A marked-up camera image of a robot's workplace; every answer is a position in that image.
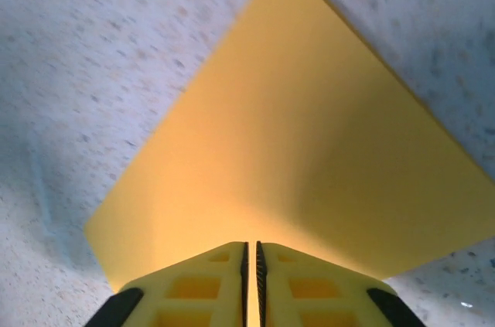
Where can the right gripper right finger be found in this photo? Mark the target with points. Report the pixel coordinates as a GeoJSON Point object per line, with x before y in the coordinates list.
{"type": "Point", "coordinates": [348, 292]}

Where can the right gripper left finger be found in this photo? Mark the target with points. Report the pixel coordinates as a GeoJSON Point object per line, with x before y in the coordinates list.
{"type": "Point", "coordinates": [154, 292]}

